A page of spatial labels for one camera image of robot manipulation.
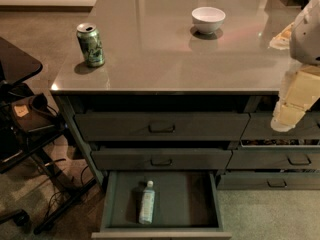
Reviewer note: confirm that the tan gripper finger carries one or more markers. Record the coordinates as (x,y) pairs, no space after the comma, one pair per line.
(299,90)
(281,40)

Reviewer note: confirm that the blue plastic water bottle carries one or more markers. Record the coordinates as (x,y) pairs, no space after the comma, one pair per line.
(147,204)

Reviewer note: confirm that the middle right drawer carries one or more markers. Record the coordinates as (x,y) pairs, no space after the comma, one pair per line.
(288,157)

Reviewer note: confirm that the bottom right drawer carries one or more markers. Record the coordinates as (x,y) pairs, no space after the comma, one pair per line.
(269,181)

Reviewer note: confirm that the grey drawer cabinet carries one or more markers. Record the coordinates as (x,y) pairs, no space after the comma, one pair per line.
(157,61)

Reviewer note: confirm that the open bottom left drawer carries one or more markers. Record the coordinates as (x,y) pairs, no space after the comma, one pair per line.
(185,207)

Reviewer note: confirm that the middle left drawer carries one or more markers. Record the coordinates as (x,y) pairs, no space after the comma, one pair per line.
(161,158)

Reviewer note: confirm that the top left drawer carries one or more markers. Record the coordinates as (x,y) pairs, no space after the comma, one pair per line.
(161,126)

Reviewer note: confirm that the white ceramic bowl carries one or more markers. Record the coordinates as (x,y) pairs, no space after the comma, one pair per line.
(207,19)

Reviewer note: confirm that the green soda can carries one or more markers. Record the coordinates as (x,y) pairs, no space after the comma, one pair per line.
(90,44)

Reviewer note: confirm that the brown bag with tag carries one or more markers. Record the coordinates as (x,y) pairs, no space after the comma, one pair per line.
(32,114)

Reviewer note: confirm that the black side table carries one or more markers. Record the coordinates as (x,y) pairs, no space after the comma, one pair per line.
(16,65)

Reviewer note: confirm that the black cart frame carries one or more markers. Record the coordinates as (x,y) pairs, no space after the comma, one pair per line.
(20,144)

